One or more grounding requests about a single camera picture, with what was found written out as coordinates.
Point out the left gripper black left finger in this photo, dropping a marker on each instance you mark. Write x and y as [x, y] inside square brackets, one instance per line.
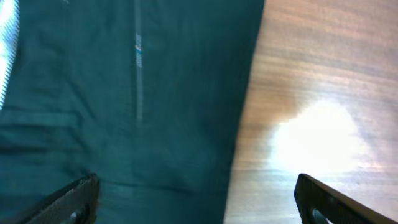
[76, 202]

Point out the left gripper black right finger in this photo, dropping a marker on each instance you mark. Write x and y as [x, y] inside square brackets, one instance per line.
[319, 203]

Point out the black shorts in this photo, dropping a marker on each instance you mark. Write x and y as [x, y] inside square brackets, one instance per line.
[145, 94]

